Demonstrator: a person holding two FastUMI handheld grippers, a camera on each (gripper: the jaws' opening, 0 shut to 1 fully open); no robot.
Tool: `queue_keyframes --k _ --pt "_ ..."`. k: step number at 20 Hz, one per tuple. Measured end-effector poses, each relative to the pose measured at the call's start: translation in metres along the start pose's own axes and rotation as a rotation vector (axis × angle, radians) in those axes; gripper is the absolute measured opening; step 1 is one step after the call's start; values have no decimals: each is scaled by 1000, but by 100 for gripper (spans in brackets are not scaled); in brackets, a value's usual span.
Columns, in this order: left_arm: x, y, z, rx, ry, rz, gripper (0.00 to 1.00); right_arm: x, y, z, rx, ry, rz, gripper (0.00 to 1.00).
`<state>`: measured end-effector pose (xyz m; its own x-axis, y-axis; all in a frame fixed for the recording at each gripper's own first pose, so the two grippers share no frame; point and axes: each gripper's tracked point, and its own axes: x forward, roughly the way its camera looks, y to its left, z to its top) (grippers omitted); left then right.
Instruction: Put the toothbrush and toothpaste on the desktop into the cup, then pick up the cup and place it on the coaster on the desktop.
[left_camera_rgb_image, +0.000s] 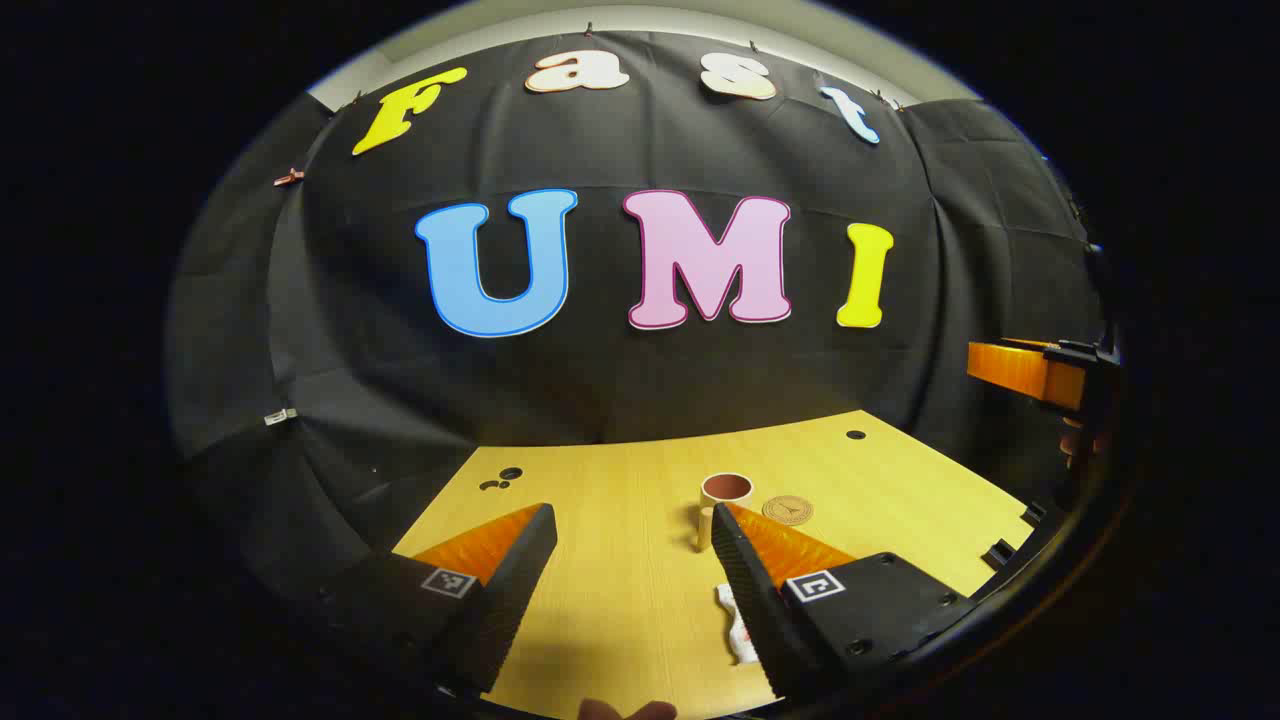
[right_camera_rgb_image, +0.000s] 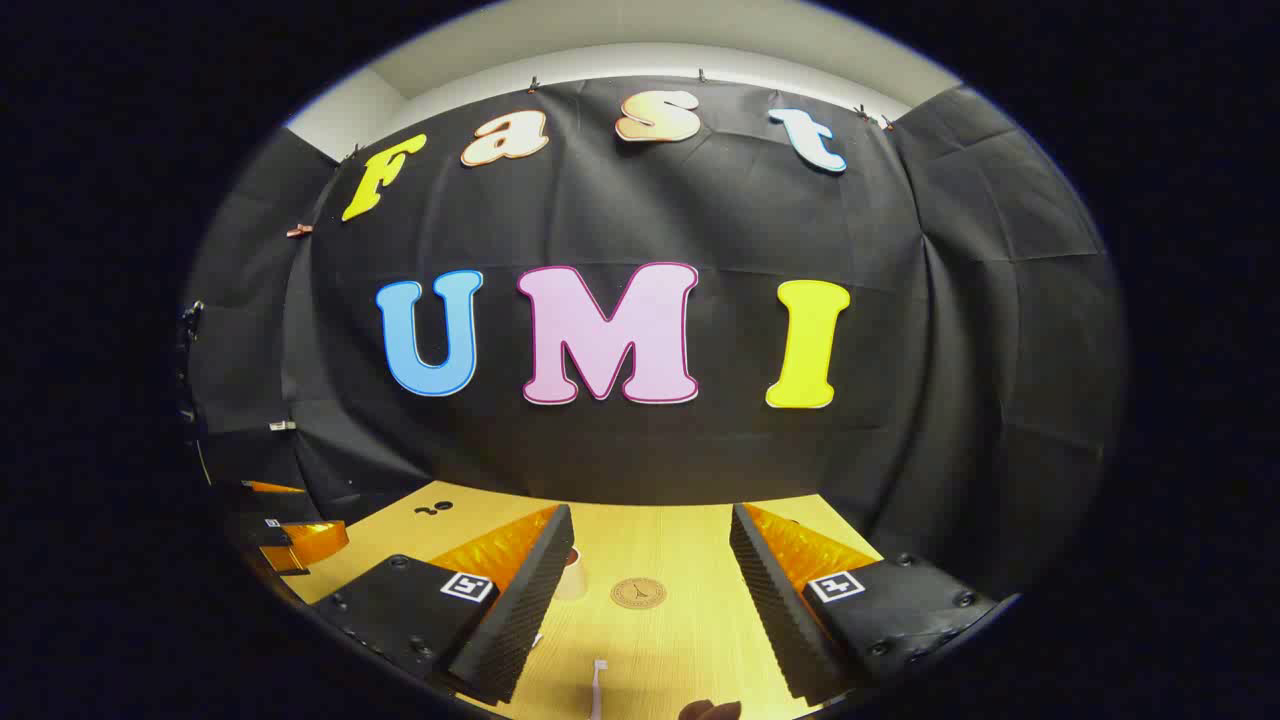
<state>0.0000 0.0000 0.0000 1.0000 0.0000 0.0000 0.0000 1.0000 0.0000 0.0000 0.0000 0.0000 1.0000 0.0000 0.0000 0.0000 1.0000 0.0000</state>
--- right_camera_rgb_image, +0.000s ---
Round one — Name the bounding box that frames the wooden desktop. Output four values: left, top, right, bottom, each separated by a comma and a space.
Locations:
305, 480, 886, 720

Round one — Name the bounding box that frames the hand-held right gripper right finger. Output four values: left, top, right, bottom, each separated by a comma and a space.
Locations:
728, 502, 1001, 701

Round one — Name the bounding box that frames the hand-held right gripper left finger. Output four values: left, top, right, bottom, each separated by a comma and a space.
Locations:
310, 503, 577, 706

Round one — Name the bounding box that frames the black backdrop cloth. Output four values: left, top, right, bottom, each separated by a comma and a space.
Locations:
180, 78, 1129, 601

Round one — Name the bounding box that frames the round wooden coaster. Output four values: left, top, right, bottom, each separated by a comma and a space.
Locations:
611, 577, 668, 610

